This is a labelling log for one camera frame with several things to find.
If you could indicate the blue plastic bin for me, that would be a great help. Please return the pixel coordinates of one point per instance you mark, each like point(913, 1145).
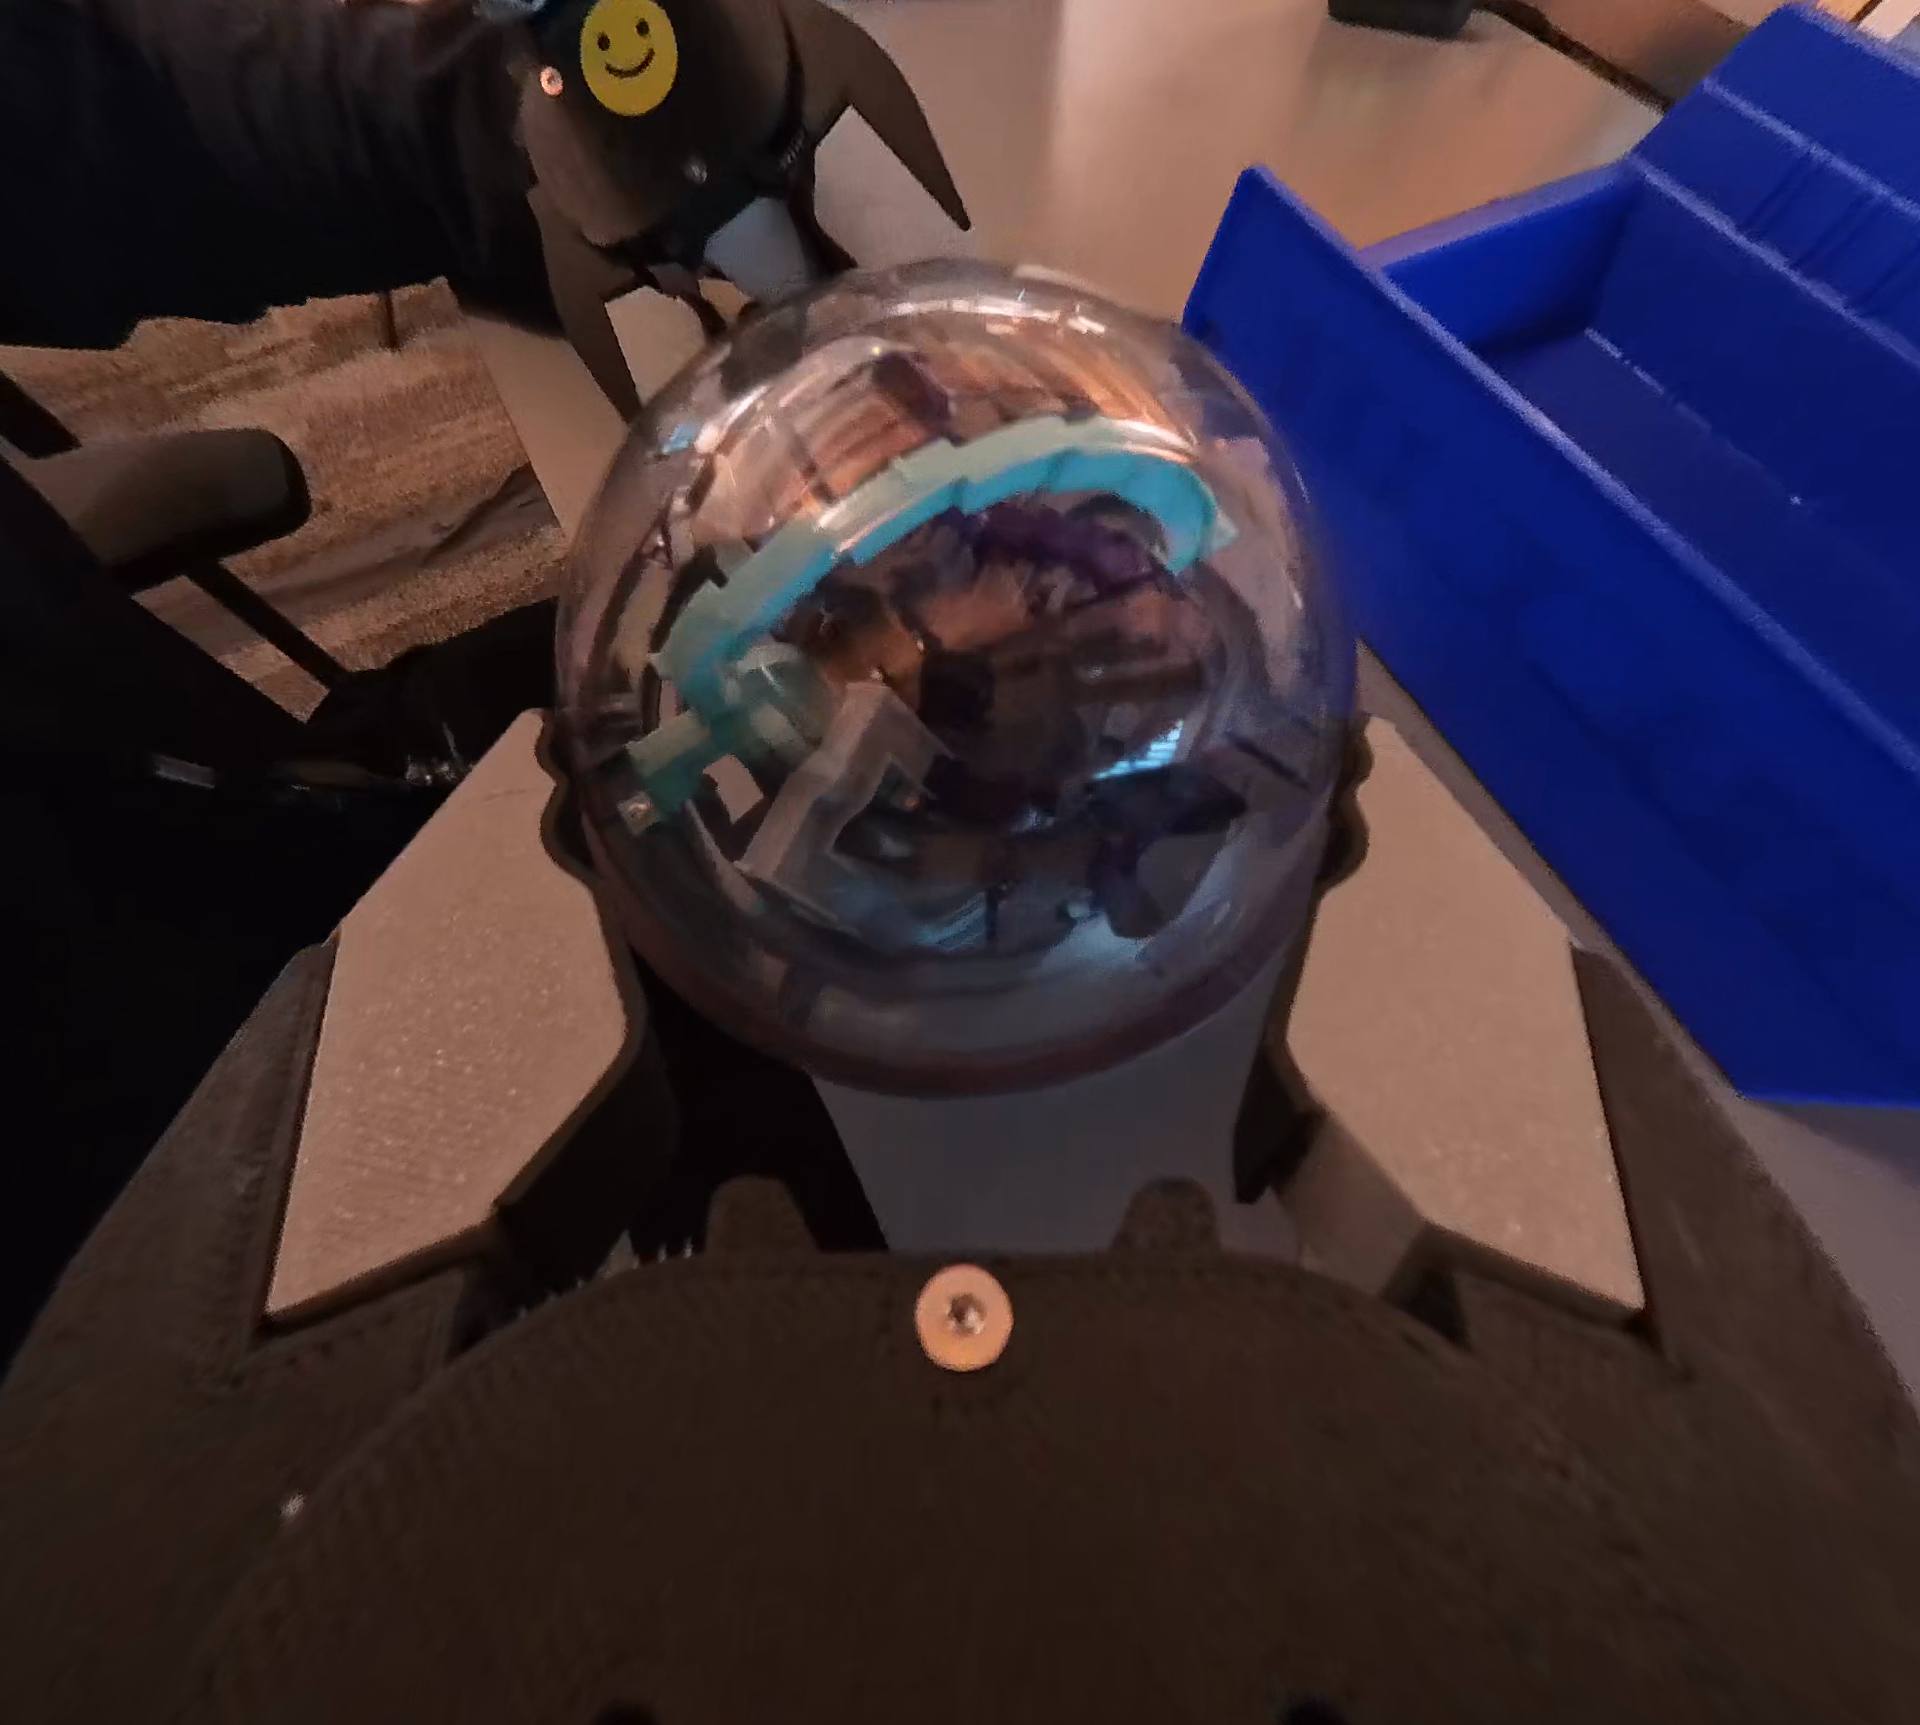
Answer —
point(1575, 555)

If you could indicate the black office chair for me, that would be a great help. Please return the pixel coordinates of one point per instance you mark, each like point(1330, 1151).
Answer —
point(165, 502)

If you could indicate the clear plastic maze ball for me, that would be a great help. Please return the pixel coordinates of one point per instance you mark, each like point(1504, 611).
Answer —
point(961, 645)

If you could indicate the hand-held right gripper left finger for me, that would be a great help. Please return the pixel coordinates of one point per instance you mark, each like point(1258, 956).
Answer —
point(465, 1035)

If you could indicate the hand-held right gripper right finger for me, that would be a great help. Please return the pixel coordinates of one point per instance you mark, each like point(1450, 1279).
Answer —
point(1441, 1035)

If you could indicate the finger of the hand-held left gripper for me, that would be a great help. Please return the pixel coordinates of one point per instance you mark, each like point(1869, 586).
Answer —
point(582, 285)
point(863, 83)

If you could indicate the person's left forearm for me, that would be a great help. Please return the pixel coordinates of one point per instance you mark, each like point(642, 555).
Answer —
point(224, 150)

